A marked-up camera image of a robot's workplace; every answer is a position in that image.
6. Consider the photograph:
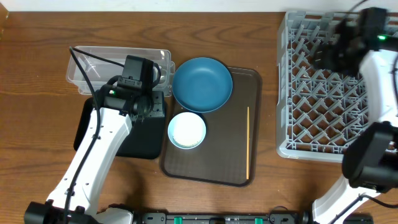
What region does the light blue bowl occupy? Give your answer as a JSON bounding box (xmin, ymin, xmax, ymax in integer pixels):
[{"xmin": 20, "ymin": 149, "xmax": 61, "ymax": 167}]
[{"xmin": 167, "ymin": 112, "xmax": 206, "ymax": 150}]

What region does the dark blue plate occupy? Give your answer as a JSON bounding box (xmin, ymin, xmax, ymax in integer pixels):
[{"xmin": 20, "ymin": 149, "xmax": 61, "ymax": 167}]
[{"xmin": 172, "ymin": 57, "xmax": 233, "ymax": 113}]

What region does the wooden chopstick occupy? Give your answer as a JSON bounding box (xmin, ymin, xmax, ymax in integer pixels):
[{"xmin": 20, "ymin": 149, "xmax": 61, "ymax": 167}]
[{"xmin": 246, "ymin": 107, "xmax": 250, "ymax": 180}]

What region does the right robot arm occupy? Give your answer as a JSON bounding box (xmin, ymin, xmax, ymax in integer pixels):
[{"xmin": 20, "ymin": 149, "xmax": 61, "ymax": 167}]
[{"xmin": 300, "ymin": 7, "xmax": 397, "ymax": 223}]

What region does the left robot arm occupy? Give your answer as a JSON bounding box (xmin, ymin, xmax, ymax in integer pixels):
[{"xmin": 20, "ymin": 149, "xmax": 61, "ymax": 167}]
[{"xmin": 24, "ymin": 55, "xmax": 165, "ymax": 223}]

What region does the grey dishwasher rack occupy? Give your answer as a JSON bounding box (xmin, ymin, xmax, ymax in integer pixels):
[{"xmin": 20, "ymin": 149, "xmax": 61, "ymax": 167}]
[{"xmin": 275, "ymin": 10, "xmax": 398, "ymax": 164}]

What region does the clear plastic bin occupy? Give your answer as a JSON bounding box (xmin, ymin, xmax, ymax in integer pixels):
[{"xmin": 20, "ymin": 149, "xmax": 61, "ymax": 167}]
[{"xmin": 66, "ymin": 46, "xmax": 175, "ymax": 97}]

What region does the black plastic bin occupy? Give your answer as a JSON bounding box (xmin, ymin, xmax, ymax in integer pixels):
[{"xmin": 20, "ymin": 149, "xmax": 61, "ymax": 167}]
[{"xmin": 73, "ymin": 98, "xmax": 165, "ymax": 159}]

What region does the brown serving tray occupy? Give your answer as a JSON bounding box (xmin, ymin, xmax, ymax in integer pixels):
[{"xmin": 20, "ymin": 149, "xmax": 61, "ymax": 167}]
[{"xmin": 160, "ymin": 67, "xmax": 262, "ymax": 187}]

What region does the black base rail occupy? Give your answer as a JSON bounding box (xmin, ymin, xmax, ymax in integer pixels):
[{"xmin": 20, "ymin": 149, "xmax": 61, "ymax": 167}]
[{"xmin": 99, "ymin": 203, "xmax": 374, "ymax": 224}]

